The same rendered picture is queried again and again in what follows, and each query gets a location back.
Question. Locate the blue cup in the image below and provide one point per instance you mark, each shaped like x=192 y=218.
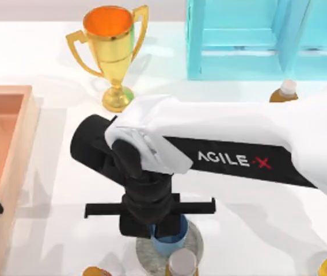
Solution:
x=170 y=244

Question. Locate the grey round coaster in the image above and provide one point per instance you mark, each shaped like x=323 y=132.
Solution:
x=146 y=253

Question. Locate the brown bottle with grey cap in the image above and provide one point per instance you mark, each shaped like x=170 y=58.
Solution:
x=182 y=263

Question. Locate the orange round object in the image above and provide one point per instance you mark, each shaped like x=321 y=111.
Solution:
x=94 y=272

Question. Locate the gold trophy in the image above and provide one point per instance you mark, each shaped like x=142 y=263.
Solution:
x=108 y=57

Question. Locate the salmon shallow box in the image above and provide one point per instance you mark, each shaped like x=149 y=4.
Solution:
x=5 y=138

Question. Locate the light blue rack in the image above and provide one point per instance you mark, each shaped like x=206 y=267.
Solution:
x=238 y=57

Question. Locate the brown bottle with white cap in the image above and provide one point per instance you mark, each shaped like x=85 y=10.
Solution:
x=284 y=93

